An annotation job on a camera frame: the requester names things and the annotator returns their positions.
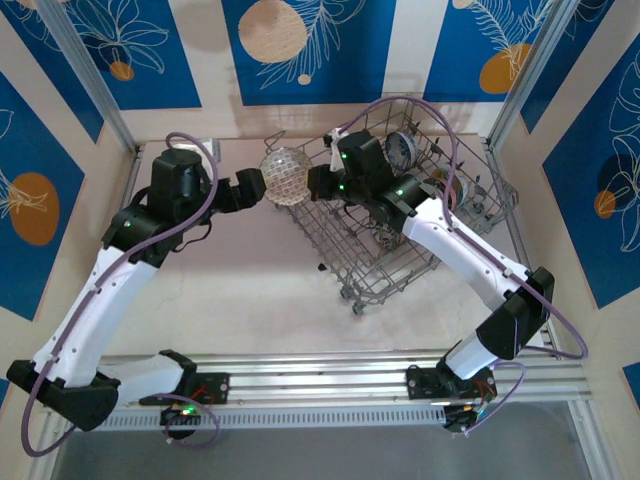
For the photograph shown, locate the white blue patterned bowl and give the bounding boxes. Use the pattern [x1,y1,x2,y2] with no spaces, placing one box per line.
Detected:
[383,130,419,174]

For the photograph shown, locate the pink purple bowl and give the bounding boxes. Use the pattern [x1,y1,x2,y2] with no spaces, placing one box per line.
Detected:
[444,172,472,210]

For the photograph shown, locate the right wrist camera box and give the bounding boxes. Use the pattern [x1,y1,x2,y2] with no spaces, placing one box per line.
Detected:
[322,128,347,171]

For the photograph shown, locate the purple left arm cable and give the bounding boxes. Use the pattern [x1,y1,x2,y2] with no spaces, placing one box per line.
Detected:
[20,131,222,457]

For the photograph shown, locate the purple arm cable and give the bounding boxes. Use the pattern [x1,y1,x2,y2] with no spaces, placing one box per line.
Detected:
[335,96,590,437]
[20,131,222,457]

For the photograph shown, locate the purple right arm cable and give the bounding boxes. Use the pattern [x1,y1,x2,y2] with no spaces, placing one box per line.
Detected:
[335,96,590,437]

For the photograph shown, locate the grey wire dish rack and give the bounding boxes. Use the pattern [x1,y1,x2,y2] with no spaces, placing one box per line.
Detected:
[263,94,521,317]

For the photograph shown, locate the aluminium frame post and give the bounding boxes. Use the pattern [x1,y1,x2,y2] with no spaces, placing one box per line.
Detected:
[487,0,571,151]
[37,0,140,154]

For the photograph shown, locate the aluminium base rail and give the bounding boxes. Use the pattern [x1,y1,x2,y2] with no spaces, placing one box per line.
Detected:
[42,349,591,414]

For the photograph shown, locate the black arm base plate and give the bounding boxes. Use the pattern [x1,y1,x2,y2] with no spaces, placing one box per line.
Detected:
[139,372,231,406]
[405,364,496,401]

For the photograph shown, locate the white slotted cable duct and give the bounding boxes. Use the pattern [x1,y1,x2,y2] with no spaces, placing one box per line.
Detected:
[64,407,451,432]

